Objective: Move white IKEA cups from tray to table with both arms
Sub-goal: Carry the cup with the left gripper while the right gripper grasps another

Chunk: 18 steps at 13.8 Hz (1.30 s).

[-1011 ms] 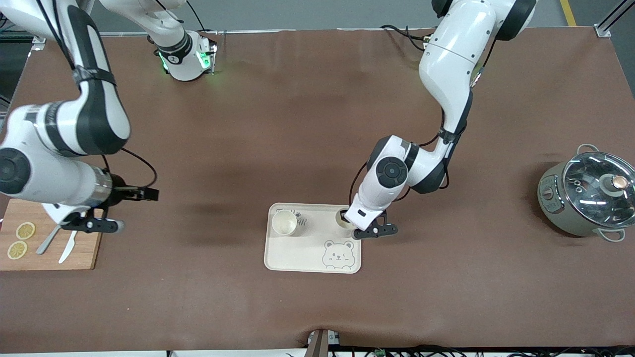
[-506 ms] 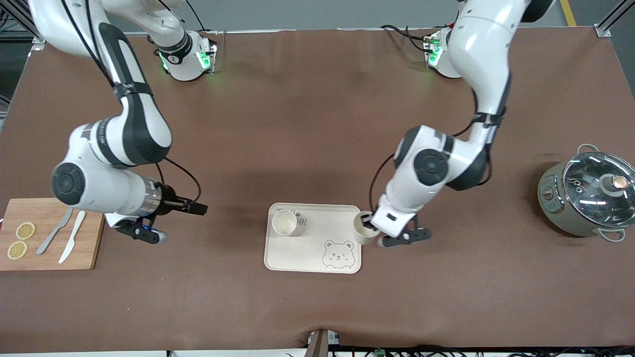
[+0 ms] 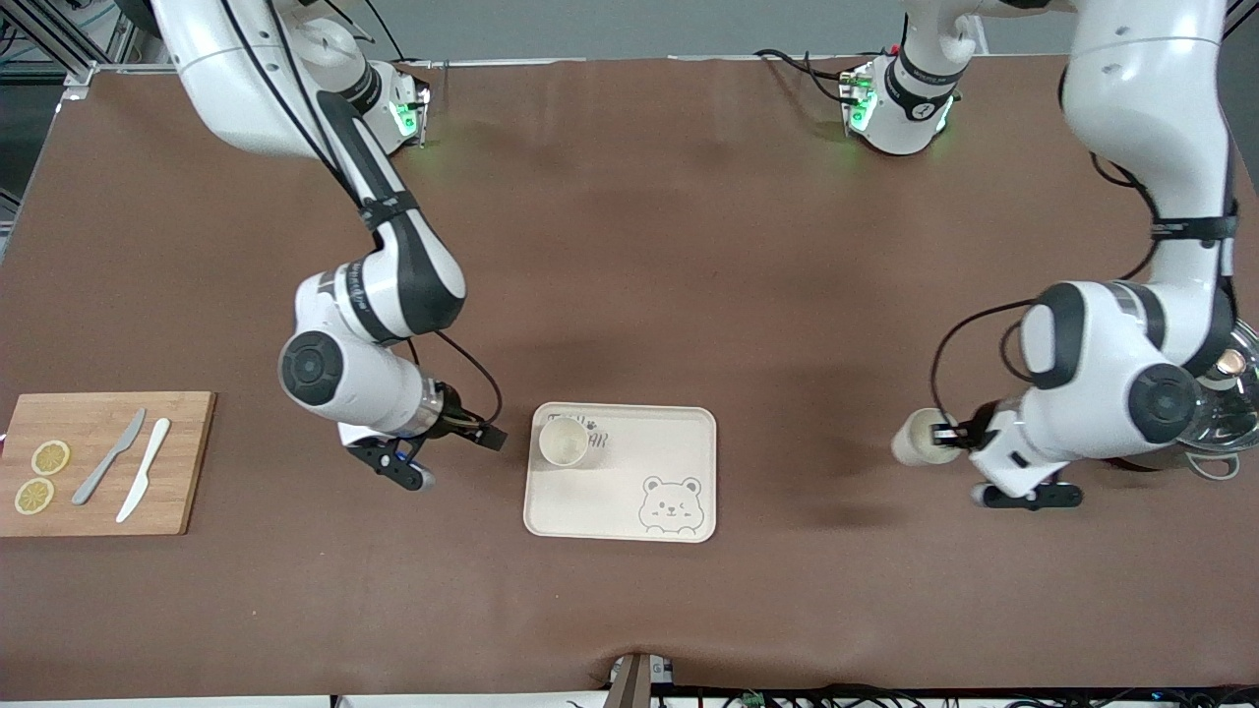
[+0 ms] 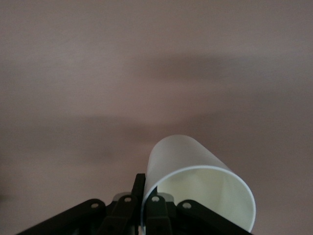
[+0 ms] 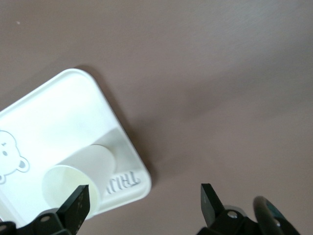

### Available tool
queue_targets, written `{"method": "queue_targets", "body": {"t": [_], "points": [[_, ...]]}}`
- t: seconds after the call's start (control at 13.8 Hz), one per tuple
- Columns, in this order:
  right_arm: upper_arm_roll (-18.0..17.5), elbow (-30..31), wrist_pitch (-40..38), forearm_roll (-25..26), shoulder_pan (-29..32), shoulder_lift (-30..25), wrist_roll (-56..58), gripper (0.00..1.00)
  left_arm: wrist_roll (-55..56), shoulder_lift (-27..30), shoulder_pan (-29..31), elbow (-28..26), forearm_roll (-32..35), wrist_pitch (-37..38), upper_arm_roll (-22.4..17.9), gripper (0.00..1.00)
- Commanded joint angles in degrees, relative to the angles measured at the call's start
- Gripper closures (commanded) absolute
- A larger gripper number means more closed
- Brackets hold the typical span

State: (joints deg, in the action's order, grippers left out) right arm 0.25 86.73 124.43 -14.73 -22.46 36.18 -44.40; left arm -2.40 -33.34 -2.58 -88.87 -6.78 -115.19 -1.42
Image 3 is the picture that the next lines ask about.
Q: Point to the aluminium frame profile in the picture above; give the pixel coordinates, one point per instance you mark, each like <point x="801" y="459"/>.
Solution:
<point x="79" y="77"/>

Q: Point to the grey-green cooking pot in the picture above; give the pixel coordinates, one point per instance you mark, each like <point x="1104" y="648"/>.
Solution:
<point x="1202" y="452"/>

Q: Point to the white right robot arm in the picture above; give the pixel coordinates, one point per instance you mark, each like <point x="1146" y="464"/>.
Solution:
<point x="393" y="285"/>

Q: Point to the white plastic cup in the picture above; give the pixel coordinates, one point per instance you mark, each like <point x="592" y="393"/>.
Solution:
<point x="915" y="440"/>
<point x="564" y="444"/>

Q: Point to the white plastic knife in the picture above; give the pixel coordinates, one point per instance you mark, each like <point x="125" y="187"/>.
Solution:
<point x="148" y="462"/>

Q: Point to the glass pot lid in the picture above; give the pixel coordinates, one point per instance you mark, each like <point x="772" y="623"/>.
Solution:
<point x="1241" y="403"/>

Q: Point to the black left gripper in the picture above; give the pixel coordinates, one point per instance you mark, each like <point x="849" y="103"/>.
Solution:
<point x="972" y="426"/>

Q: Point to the yellow lemon slice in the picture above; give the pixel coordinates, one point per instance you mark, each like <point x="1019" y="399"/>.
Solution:
<point x="34" y="496"/>
<point x="51" y="457"/>

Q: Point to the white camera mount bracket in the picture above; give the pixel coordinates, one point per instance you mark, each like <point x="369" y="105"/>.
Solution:
<point x="1013" y="452"/>
<point x="359" y="433"/>

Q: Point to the grey plastic knife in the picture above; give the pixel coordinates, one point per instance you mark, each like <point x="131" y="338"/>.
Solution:
<point x="110" y="460"/>

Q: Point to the brown table cover mat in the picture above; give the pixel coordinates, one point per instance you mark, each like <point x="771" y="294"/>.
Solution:
<point x="689" y="246"/>

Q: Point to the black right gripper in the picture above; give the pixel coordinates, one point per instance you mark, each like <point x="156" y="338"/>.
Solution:
<point x="455" y="413"/>

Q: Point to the wooden cutting board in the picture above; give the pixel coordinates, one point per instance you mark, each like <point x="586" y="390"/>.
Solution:
<point x="187" y="472"/>

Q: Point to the cream bear print tray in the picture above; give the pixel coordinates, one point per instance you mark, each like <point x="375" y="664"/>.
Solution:
<point x="629" y="472"/>

